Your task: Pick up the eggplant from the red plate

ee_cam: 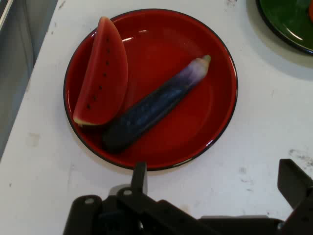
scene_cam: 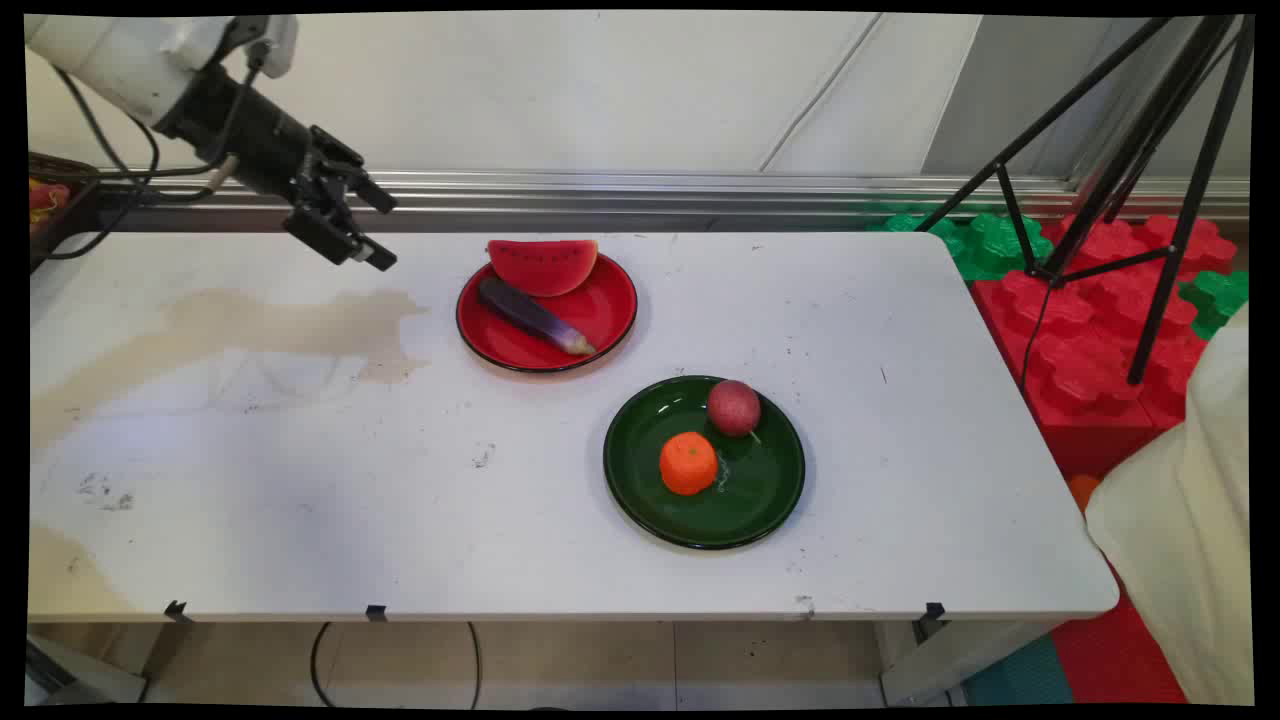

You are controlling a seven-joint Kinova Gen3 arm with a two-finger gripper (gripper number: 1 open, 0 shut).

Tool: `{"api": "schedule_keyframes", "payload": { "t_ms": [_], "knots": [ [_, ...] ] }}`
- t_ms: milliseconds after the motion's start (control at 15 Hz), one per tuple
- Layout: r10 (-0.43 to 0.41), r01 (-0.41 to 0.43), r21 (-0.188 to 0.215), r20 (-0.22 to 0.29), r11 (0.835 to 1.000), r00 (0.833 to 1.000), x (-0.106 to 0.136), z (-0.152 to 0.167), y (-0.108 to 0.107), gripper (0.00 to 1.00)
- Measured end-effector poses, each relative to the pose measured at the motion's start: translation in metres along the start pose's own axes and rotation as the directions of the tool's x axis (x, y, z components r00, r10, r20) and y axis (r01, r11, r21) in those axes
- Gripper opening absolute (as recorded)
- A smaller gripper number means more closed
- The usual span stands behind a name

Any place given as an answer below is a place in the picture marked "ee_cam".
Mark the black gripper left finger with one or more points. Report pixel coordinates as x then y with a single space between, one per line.
137 195

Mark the toy watermelon slice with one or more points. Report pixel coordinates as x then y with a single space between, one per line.
102 80

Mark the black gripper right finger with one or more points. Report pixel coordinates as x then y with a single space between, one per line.
293 188

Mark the purple toy eggplant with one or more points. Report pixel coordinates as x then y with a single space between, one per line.
156 105

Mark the green enamel plate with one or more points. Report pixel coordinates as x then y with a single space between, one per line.
288 19

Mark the red enamel plate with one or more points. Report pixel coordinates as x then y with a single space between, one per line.
171 80

